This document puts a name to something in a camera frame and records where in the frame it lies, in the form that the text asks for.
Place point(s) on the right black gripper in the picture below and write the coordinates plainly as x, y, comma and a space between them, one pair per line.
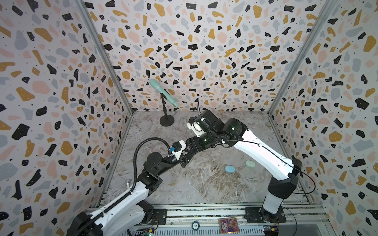
193, 144

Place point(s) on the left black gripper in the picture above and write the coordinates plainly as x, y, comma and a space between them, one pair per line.
187, 159

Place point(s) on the blue earbud case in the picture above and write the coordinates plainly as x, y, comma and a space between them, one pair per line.
230, 169

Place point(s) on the mint green earbud case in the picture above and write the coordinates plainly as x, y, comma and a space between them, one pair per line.
250, 164

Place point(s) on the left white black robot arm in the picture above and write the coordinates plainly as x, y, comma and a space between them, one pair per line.
130, 208

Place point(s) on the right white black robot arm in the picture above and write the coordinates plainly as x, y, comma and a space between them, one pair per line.
284, 171

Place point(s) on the black microphone stand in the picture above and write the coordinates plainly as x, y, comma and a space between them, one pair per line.
166, 120

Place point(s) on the round black white button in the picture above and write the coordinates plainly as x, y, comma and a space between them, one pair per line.
195, 225

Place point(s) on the mint green microphone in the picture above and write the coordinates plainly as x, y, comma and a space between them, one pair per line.
154, 83

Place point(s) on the colourful square card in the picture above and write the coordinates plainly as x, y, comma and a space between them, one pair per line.
229, 225

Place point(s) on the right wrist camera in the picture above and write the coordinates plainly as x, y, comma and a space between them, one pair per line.
206, 122

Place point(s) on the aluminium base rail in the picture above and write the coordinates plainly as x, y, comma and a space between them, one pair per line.
295, 219

